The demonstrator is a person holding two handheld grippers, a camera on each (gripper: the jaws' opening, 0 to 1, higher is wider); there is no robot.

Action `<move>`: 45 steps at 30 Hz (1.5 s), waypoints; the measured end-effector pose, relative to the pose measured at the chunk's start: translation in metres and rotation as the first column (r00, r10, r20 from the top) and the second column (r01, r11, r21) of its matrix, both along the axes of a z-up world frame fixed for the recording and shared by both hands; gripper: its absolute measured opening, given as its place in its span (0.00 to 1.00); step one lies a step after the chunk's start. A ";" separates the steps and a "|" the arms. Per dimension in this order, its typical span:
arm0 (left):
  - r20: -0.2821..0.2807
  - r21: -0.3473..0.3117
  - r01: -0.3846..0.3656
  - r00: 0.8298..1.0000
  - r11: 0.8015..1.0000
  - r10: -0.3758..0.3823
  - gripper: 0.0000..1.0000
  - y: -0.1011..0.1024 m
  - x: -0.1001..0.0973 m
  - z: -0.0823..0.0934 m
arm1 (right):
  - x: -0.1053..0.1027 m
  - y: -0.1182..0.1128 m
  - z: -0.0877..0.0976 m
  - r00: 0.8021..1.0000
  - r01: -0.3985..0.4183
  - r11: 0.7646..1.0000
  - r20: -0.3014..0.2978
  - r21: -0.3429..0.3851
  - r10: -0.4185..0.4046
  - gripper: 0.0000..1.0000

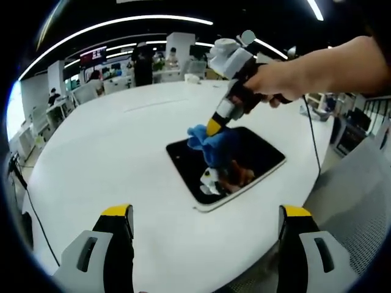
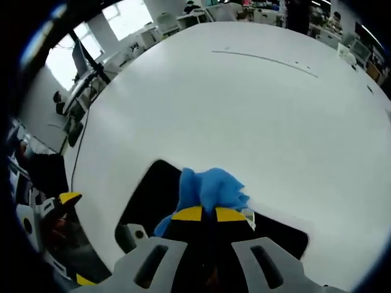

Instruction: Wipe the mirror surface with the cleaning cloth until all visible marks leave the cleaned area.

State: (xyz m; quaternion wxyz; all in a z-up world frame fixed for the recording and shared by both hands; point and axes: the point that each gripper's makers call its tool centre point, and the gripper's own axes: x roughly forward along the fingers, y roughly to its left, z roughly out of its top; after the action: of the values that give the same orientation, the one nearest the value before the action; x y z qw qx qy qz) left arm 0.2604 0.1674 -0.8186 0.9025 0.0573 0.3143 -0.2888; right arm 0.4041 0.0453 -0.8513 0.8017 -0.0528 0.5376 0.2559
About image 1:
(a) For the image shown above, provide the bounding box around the black floor cable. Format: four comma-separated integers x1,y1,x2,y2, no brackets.
9,154,61,267

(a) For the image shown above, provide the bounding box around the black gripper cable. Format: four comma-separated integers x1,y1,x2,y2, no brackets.
301,93,322,184

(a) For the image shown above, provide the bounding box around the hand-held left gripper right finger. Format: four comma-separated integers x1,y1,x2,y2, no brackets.
277,204,363,293

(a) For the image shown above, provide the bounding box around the blue cleaning cloth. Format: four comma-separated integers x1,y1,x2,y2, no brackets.
186,123,243,169

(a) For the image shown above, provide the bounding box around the black metal railing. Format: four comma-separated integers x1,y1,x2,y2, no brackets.
362,95,391,135

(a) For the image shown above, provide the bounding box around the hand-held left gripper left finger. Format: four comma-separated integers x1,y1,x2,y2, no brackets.
51,203,135,293

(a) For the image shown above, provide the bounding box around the curved ceiling light strip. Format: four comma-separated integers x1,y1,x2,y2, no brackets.
18,15,214,82

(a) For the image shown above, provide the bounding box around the black mirror with white frame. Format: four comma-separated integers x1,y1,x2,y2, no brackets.
165,125,287,214

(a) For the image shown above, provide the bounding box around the red wall screen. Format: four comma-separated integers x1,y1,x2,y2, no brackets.
79,46,108,62

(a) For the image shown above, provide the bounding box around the person's right hand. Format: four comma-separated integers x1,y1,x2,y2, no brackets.
244,58,306,108

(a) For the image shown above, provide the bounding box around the grey mesh office chair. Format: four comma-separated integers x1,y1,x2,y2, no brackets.
302,139,391,277

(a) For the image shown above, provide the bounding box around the white office chair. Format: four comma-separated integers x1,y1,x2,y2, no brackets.
183,60,208,81
73,82,100,105

